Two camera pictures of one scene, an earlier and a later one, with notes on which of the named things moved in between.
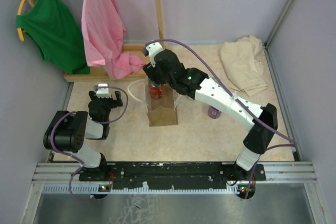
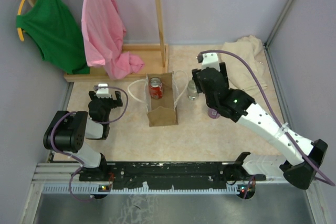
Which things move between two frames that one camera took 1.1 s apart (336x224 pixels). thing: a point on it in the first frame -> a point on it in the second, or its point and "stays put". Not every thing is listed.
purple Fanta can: (213, 113) stays put
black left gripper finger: (118, 102) stays put
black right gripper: (151, 73) -> (194, 71)
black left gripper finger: (92, 94) stays put
